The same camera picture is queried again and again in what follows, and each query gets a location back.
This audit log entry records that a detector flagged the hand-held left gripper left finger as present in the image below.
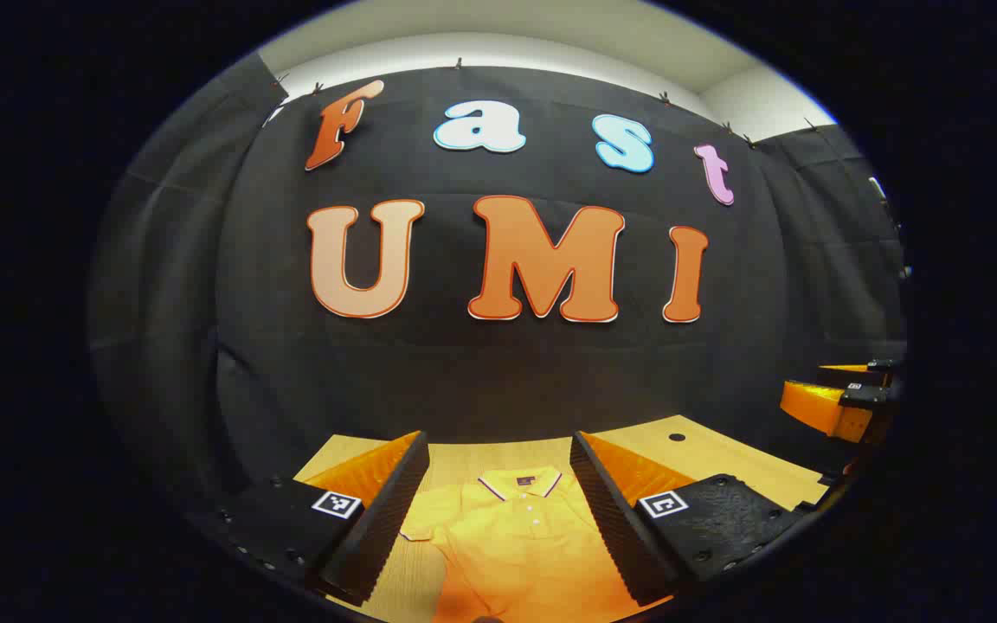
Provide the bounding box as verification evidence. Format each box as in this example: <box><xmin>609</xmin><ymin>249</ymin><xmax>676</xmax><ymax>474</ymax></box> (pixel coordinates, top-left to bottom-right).
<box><xmin>217</xmin><ymin>431</ymin><xmax>430</xmax><ymax>607</ymax></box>

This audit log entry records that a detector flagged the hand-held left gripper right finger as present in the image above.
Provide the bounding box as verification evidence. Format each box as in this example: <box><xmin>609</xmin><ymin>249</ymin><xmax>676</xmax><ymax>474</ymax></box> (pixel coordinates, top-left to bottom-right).
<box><xmin>569</xmin><ymin>430</ymin><xmax>811</xmax><ymax>607</ymax></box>

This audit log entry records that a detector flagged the orange T-shirt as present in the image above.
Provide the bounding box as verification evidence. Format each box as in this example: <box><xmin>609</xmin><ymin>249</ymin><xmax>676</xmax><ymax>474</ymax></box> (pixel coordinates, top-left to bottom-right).
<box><xmin>399</xmin><ymin>467</ymin><xmax>672</xmax><ymax>623</ymax></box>

